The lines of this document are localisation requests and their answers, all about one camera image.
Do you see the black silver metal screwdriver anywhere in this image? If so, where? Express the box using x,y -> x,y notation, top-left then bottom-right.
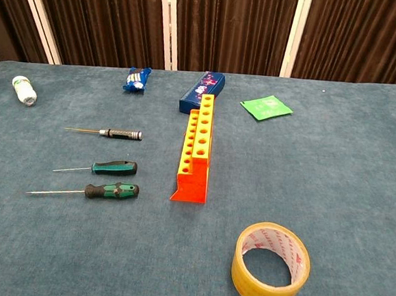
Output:
63,124 -> 144,142

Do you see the orange screwdriver bit holder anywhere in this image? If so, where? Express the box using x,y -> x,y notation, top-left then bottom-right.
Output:
169,92 -> 217,205

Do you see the slim green black screwdriver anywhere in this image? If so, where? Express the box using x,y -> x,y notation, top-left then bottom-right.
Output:
52,154 -> 139,179

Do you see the bulky green black screwdriver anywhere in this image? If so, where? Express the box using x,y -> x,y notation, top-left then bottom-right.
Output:
25,174 -> 140,204

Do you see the blue printed pencil box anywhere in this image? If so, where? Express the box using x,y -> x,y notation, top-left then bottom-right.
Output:
178,68 -> 226,118

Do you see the green sachet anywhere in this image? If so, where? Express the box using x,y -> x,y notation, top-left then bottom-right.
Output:
238,92 -> 295,123

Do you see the blue cookie packet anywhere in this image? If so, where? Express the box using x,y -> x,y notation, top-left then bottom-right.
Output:
121,66 -> 153,96

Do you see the brown curtain panel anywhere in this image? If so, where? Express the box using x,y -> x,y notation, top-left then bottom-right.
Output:
169,0 -> 302,79
290,0 -> 396,87
25,0 -> 171,73
0,0 -> 55,72

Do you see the clear yellowish tape roll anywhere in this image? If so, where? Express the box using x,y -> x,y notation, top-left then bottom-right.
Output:
229,219 -> 315,296

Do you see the white bottle green label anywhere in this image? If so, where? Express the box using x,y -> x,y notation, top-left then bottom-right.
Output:
10,75 -> 40,107

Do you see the white partition post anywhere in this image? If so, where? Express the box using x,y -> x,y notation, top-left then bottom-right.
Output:
278,0 -> 314,80
10,0 -> 67,65
154,0 -> 183,72

